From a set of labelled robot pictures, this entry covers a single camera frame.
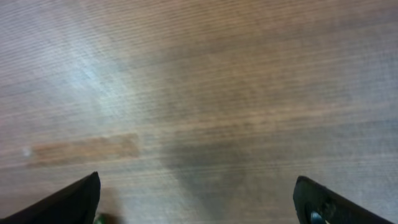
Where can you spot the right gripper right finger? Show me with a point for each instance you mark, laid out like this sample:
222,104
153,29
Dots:
314,203

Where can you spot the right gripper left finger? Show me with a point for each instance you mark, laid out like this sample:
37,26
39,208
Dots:
76,203

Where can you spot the natural block with green side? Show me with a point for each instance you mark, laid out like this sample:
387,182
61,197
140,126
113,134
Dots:
99,218

